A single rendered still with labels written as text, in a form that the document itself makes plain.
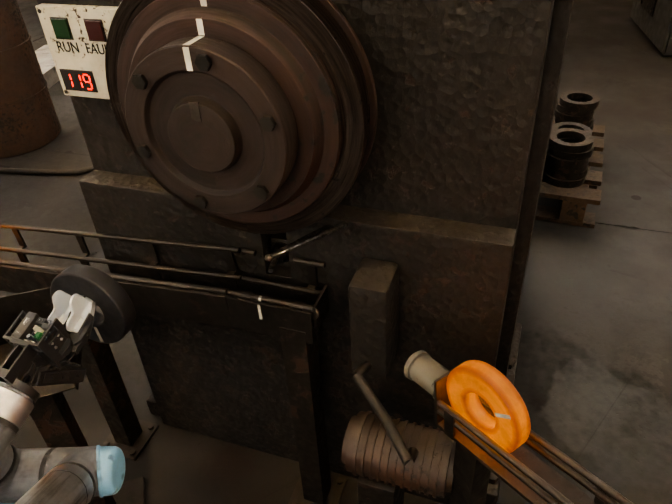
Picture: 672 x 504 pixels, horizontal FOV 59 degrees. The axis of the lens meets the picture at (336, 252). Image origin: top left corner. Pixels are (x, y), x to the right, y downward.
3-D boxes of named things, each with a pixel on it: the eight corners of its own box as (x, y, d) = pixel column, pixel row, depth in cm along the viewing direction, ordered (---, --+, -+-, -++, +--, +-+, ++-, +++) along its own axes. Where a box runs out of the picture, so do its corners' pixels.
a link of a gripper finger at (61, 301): (79, 272, 101) (47, 316, 95) (95, 292, 105) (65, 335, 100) (64, 269, 102) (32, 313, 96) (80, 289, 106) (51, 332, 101)
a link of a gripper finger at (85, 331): (97, 314, 100) (67, 359, 95) (101, 319, 101) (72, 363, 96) (74, 309, 101) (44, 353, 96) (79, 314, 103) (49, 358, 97)
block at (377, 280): (365, 338, 132) (362, 252, 118) (399, 346, 130) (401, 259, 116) (350, 373, 124) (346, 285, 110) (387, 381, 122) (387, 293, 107)
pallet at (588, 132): (338, 190, 297) (334, 107, 271) (386, 124, 357) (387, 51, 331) (593, 229, 258) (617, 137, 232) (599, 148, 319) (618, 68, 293)
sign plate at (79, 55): (70, 91, 126) (41, 3, 115) (175, 101, 118) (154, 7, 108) (63, 95, 124) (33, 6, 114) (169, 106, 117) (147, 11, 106)
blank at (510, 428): (479, 435, 106) (466, 445, 104) (447, 357, 104) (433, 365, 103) (545, 451, 92) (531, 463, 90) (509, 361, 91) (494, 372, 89)
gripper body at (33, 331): (61, 314, 93) (14, 382, 86) (86, 342, 99) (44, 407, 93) (23, 306, 95) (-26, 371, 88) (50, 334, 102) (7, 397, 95)
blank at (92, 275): (49, 261, 105) (35, 271, 103) (117, 266, 100) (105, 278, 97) (82, 327, 113) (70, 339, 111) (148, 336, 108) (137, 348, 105)
